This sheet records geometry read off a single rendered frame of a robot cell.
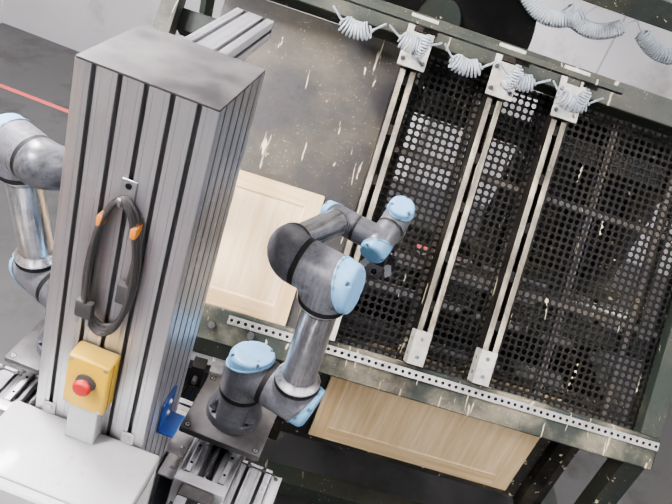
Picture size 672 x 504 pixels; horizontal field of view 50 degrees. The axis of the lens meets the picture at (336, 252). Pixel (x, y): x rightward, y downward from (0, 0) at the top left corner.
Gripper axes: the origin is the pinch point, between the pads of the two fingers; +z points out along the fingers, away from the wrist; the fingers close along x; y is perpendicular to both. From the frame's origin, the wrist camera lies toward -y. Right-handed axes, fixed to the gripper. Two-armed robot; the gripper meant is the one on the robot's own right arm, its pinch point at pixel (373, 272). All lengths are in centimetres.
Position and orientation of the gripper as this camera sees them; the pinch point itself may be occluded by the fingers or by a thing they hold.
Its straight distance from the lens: 223.2
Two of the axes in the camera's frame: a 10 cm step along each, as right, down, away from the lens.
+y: 3.2, -7.9, 5.2
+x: -9.3, -3.6, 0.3
